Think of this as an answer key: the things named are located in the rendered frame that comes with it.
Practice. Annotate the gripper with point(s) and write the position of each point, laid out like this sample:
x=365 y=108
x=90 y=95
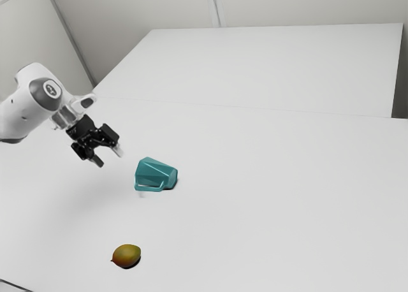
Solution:
x=83 y=129

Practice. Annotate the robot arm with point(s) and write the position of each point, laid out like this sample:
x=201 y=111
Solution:
x=30 y=110

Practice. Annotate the teal faceted mug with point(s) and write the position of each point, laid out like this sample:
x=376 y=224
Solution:
x=155 y=175

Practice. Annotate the green orange mango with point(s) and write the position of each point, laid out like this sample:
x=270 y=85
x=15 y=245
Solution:
x=126 y=255

